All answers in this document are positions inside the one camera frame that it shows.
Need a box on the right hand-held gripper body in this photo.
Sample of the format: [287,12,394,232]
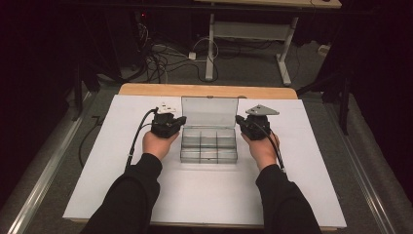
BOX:
[242,103,281,141]

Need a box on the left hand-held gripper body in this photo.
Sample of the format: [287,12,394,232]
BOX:
[150,101,183,139]

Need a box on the transparent grey compartment box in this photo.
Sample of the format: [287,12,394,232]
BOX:
[179,96,240,165]

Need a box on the person's left hand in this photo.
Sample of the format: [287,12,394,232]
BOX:
[141,130,180,162]

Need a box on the person's right hand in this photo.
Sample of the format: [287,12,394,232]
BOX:
[241,131,281,172]

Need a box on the white table cover sheet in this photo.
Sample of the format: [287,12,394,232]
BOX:
[62,94,348,229]

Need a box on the dark metal stand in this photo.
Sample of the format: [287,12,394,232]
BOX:
[71,61,102,122]
[296,69,355,137]

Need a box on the dark curtain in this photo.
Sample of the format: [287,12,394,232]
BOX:
[0,0,79,209]
[340,0,413,204]

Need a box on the left hand-held gripper black cable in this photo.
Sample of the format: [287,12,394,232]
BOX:
[125,108,159,171]

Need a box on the hand-held gripper black cable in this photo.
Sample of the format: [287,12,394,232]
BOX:
[256,122,287,174]
[125,108,159,171]

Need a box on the right hand-held gripper black cable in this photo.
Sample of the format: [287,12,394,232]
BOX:
[256,122,287,174]

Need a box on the tangle of black floor cables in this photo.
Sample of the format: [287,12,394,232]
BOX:
[135,13,219,84]

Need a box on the thin black floor cable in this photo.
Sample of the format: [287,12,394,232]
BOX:
[78,114,105,169]

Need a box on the white cable loop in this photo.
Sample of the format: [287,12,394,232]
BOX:
[191,36,220,63]

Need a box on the metal floor rail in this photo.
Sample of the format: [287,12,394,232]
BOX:
[6,91,94,234]
[324,97,398,234]

